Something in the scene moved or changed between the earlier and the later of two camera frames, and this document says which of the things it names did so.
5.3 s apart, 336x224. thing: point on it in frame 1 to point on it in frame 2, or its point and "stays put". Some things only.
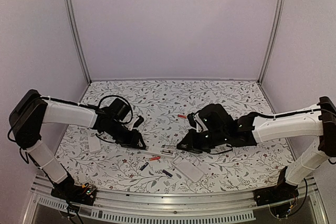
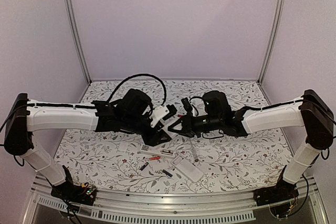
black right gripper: (192, 146) to (188, 128)
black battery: (144, 166) stays put
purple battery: (167, 173) stays put
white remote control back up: (188, 169) stays put
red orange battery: (155, 158) stays put
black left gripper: (133, 141) to (154, 138)
